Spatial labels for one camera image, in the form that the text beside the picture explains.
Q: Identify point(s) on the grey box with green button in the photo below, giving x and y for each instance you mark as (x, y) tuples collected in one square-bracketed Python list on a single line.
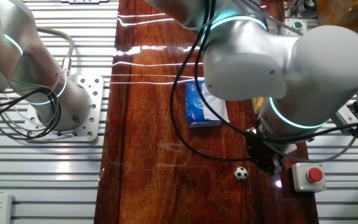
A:
[(295, 25)]

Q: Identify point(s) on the brown cardboard box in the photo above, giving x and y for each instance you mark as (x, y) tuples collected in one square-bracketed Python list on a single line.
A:
[(346, 12)]

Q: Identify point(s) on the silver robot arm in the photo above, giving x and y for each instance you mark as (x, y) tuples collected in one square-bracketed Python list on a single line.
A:
[(322, 62)]

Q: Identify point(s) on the small black white soccer ball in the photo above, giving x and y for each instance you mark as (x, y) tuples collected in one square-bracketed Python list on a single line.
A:
[(241, 173)]

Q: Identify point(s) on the grey box with red button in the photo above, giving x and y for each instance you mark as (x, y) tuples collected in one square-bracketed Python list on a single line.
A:
[(306, 183)]

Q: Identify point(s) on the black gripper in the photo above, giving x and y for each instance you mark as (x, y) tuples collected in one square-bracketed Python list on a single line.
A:
[(259, 149)]

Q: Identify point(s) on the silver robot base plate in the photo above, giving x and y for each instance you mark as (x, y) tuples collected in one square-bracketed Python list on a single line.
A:
[(92, 93)]

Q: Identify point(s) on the blue tissue pack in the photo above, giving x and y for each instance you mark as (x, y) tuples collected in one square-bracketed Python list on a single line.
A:
[(197, 109)]

